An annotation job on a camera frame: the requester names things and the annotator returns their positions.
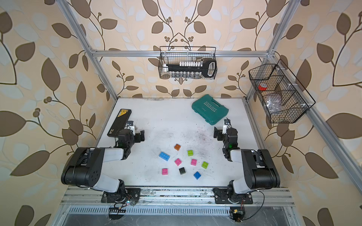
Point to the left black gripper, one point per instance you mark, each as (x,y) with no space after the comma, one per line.
(137,136)

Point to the green lego brick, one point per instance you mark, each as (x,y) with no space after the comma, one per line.
(205,165)
(190,152)

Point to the light blue long lego brick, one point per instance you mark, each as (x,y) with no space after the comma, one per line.
(164,156)

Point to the pink lego brick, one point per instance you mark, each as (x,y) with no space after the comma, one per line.
(165,171)
(193,162)
(178,162)

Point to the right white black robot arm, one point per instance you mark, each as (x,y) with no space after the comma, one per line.
(257,168)

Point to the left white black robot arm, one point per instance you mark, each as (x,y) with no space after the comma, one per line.
(84,169)

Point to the orange lego brick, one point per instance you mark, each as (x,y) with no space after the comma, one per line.
(177,147)

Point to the dark blue lego brick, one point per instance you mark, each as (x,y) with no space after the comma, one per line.
(197,175)

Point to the black lego brick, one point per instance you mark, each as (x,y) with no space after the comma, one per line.
(182,170)

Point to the green plastic tool case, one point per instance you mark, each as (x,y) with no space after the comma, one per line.
(209,109)

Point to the black flat box yellow label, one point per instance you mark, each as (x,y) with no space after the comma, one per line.
(120,122)

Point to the black socket holder tool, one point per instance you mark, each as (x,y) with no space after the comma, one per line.
(204,68)

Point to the clear plastic bag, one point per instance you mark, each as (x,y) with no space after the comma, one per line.
(274,103)

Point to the red tape roll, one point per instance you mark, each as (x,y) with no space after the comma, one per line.
(262,87)

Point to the right circuit board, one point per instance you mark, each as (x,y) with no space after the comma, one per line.
(237,214)

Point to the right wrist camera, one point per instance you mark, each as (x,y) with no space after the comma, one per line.
(226,126)

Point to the back black wire basket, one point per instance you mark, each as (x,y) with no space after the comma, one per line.
(176,54)

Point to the black wire basket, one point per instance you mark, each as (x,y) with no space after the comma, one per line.
(176,54)
(296,100)

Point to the right black wire basket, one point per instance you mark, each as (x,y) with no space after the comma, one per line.
(296,100)

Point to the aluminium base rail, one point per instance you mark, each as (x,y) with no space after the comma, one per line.
(173,196)

